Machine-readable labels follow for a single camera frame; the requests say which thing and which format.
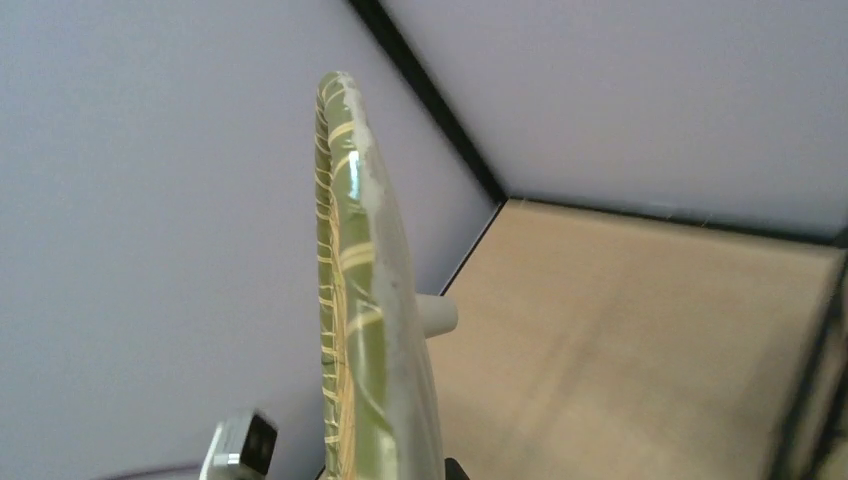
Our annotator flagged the woven bamboo plate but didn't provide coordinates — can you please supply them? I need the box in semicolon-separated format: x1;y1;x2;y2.
314;71;445;479

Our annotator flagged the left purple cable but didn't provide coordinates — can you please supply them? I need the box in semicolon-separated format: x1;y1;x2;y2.
92;463;203;480

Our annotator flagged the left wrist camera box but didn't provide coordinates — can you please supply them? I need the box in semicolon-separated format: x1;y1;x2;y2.
198;409;278;480

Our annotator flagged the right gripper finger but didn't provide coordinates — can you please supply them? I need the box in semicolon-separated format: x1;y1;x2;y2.
444;457;470;480

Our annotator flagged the black wire dish rack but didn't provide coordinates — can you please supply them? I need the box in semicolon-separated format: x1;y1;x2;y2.
763;257;847;479

